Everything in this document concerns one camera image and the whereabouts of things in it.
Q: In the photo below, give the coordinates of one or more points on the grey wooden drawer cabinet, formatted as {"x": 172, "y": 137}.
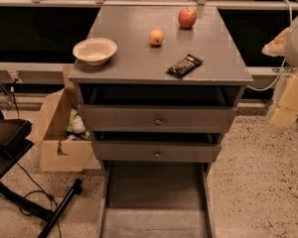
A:
{"x": 138, "y": 73}

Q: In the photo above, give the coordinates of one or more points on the grey middle drawer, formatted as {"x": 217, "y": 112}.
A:
{"x": 156, "y": 151}

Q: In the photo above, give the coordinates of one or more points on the red apple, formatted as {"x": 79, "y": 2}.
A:
{"x": 187, "y": 18}

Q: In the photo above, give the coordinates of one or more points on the black chair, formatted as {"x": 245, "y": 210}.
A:
{"x": 13, "y": 141}

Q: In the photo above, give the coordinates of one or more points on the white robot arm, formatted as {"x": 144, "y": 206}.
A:
{"x": 291, "y": 57}

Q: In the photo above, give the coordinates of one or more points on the grey open bottom drawer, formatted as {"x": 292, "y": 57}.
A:
{"x": 155, "y": 200}

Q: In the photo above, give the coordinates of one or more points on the grey top drawer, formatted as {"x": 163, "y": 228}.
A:
{"x": 170, "y": 119}

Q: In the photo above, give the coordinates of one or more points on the black snack bar packet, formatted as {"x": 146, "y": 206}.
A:
{"x": 185, "y": 65}

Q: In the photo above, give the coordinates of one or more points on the black stand leg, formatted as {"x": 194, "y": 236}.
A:
{"x": 51, "y": 218}

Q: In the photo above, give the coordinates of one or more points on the white bowl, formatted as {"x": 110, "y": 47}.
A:
{"x": 95, "y": 51}

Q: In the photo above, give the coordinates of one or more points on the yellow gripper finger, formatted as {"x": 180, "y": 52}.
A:
{"x": 276, "y": 47}
{"x": 286, "y": 111}

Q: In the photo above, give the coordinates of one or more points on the small orange fruit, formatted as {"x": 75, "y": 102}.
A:
{"x": 156, "y": 37}

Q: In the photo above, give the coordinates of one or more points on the green white plush toy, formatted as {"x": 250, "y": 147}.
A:
{"x": 75, "y": 123}

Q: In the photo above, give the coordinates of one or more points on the cardboard box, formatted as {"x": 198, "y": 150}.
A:
{"x": 58, "y": 152}

